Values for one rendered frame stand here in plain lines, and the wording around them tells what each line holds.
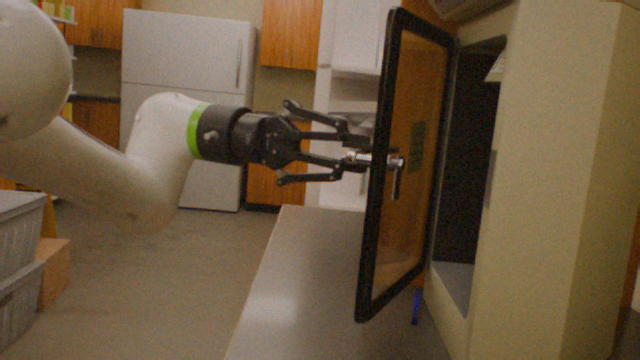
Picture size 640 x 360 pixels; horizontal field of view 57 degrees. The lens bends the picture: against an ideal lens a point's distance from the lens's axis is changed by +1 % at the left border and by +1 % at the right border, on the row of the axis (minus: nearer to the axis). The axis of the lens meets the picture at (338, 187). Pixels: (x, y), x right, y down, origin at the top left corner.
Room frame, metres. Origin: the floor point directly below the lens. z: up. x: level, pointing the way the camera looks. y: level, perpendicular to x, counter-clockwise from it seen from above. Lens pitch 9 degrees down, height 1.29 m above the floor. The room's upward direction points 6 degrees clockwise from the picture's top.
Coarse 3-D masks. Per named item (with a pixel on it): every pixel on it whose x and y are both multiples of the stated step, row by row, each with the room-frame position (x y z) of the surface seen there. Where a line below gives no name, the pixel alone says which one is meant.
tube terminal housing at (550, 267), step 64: (512, 0) 0.71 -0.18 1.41; (576, 0) 0.68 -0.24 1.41; (512, 64) 0.68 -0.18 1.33; (576, 64) 0.68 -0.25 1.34; (448, 128) 0.97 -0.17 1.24; (512, 128) 0.68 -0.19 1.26; (576, 128) 0.68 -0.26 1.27; (512, 192) 0.68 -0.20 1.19; (576, 192) 0.68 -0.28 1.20; (512, 256) 0.68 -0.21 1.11; (576, 256) 0.68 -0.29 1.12; (448, 320) 0.80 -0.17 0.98; (512, 320) 0.68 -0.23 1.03; (576, 320) 0.71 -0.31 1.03
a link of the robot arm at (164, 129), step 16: (160, 96) 0.93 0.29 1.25; (176, 96) 0.94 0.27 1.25; (144, 112) 0.91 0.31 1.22; (160, 112) 0.91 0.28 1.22; (176, 112) 0.90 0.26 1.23; (192, 112) 0.90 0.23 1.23; (144, 128) 0.90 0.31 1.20; (160, 128) 0.90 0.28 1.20; (176, 128) 0.89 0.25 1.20; (192, 128) 0.88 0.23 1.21; (128, 144) 0.91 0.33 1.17; (144, 144) 0.89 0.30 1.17; (160, 144) 0.89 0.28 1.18; (176, 144) 0.90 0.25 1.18; (192, 144) 0.89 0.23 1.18; (160, 160) 0.88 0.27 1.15; (176, 160) 0.90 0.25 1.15; (192, 160) 0.93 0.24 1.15
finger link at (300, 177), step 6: (294, 174) 0.85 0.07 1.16; (300, 174) 0.85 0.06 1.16; (306, 174) 0.84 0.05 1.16; (312, 174) 0.84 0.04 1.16; (318, 174) 0.83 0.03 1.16; (324, 174) 0.83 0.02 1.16; (330, 174) 0.83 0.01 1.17; (276, 180) 0.86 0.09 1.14; (282, 180) 0.86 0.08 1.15; (288, 180) 0.85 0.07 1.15; (294, 180) 0.85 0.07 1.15; (300, 180) 0.85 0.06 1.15; (306, 180) 0.84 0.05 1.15; (312, 180) 0.84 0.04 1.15; (318, 180) 0.83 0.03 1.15; (324, 180) 0.83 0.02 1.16; (330, 180) 0.83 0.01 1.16; (336, 180) 0.83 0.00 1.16
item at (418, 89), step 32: (384, 64) 0.71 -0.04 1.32; (416, 64) 0.81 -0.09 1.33; (416, 96) 0.83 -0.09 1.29; (416, 128) 0.85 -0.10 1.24; (416, 160) 0.87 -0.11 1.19; (384, 192) 0.75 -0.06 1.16; (416, 192) 0.89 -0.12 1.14; (384, 224) 0.76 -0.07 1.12; (416, 224) 0.91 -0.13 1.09; (384, 256) 0.77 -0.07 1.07; (416, 256) 0.93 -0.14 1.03; (384, 288) 0.79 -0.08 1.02
